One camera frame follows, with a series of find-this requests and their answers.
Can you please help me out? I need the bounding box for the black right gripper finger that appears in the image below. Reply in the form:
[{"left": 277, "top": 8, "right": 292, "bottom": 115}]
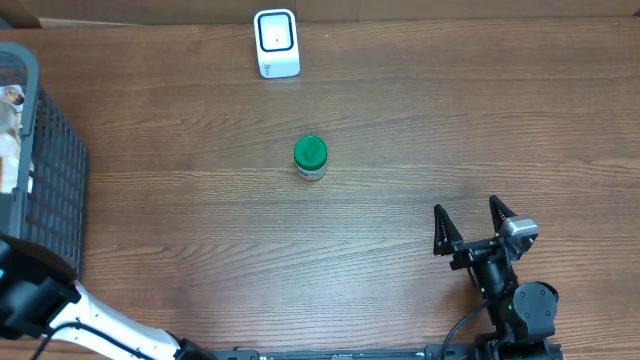
[
  {"left": 433, "top": 204, "right": 464, "bottom": 256},
  {"left": 489, "top": 195, "right": 516, "bottom": 233}
]

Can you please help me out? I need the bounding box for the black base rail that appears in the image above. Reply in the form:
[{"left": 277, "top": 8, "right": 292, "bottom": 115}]
[{"left": 212, "top": 344, "right": 565, "bottom": 360}]

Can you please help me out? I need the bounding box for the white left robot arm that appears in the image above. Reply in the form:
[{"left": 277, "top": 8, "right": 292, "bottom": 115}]
[{"left": 1, "top": 235, "right": 215, "bottom": 360}]

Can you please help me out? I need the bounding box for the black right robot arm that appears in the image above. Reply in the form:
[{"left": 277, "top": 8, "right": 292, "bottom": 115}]
[{"left": 433, "top": 195, "right": 563, "bottom": 359}]

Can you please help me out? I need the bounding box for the green lid jar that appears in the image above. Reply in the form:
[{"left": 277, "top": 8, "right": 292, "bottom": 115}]
[{"left": 294, "top": 136, "right": 328, "bottom": 181}]

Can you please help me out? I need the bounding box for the white barcode scanner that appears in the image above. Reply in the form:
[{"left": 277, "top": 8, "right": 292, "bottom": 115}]
[{"left": 253, "top": 8, "right": 301, "bottom": 79}]

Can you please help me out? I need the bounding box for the clear snack bag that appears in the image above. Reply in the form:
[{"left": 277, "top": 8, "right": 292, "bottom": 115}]
[{"left": 1, "top": 85, "right": 25, "bottom": 194}]

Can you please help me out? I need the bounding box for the grey plastic basket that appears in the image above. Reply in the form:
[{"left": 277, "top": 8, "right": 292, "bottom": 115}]
[{"left": 1, "top": 42, "right": 89, "bottom": 273}]

